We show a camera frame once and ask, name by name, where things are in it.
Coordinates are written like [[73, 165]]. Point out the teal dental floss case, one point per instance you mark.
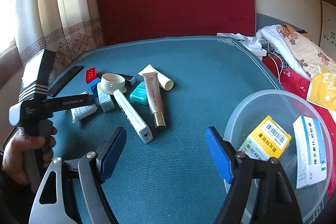
[[139, 95]]

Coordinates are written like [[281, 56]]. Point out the red floral bedspread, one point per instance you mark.
[[294, 83]]

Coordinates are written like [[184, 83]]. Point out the black phone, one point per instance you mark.
[[65, 81]]

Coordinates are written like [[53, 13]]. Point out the grey blue headboard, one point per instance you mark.
[[265, 21]]

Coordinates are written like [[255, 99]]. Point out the clear plastic bowl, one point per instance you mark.
[[265, 103]]

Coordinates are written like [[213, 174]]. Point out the white blue medicine box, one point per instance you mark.
[[311, 150]]

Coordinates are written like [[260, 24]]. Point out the floral checked quilt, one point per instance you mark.
[[296, 48]]

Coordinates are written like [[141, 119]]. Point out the black silver lipstick case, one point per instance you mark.
[[127, 79]]

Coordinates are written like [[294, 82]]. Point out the blue toy brick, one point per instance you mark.
[[93, 88]]

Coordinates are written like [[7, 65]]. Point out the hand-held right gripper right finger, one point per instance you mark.
[[219, 155]]

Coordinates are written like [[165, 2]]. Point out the person's left hand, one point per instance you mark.
[[15, 158]]

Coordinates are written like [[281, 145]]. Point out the white crumpled tissues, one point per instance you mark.
[[252, 43]]

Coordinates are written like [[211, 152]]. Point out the wardrobe with sliding doors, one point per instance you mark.
[[328, 19]]

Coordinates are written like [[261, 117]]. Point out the white remote control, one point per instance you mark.
[[132, 115]]

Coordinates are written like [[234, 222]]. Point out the yellow medicine box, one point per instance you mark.
[[267, 137]]

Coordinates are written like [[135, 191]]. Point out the white tube cream cap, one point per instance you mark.
[[161, 78]]

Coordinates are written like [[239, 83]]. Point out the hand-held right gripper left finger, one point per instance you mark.
[[114, 155]]

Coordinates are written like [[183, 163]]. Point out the small white teal carton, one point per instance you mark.
[[105, 102]]

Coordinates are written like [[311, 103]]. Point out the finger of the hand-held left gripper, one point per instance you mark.
[[89, 102]]

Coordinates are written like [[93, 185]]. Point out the red toy brick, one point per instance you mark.
[[91, 74]]

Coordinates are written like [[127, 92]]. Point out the teal mat covered desktop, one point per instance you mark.
[[183, 77]]

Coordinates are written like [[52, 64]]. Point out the white bedside cabinet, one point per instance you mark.
[[231, 35]]

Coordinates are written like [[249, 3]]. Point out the white printed ointment tube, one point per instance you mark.
[[83, 113]]

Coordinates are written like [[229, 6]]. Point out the beige cosmetic tube gold cap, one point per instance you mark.
[[153, 94]]

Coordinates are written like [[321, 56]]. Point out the beige patterned curtain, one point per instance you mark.
[[65, 3]]

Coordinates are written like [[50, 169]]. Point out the yellow towel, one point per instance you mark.
[[324, 90]]

